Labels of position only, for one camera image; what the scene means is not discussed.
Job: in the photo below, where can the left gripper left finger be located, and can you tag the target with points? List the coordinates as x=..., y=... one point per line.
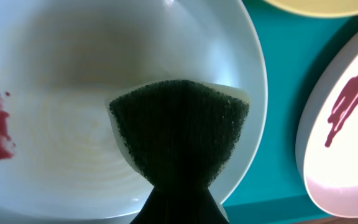
x=160, y=208

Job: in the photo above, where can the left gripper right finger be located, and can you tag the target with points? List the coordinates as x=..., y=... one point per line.
x=202, y=209

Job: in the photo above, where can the green scrubbing sponge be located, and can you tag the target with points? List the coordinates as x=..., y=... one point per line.
x=180, y=133

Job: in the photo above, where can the light blue plate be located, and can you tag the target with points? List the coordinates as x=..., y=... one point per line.
x=62, y=61

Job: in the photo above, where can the teal plastic tray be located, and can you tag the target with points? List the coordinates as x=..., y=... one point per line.
x=297, y=50

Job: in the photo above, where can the white pink plate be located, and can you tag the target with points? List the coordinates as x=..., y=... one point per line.
x=326, y=147

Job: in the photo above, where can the yellow-green plate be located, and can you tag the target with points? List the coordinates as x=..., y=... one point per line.
x=318, y=8

